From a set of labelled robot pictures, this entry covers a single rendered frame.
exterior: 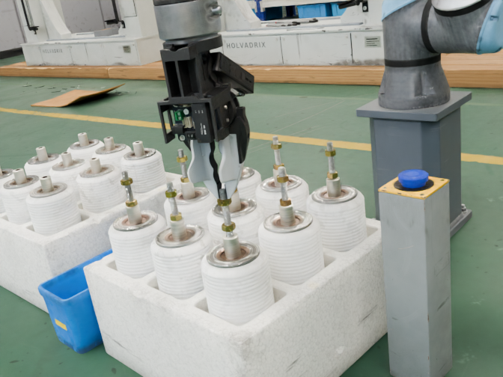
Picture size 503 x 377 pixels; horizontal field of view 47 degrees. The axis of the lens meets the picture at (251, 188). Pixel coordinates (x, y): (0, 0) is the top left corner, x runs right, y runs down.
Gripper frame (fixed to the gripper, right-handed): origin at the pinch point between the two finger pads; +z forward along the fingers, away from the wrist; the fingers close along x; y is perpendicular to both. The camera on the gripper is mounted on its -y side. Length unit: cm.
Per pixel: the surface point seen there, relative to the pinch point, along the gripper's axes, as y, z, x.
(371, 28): -225, 10, -14
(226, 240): 1.9, 7.1, -0.2
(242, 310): 5.2, 15.9, 2.1
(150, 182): -41, 16, -37
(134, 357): -0.8, 31.3, -22.2
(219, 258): 2.4, 9.7, -1.4
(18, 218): -23, 16, -60
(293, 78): -235, 34, -59
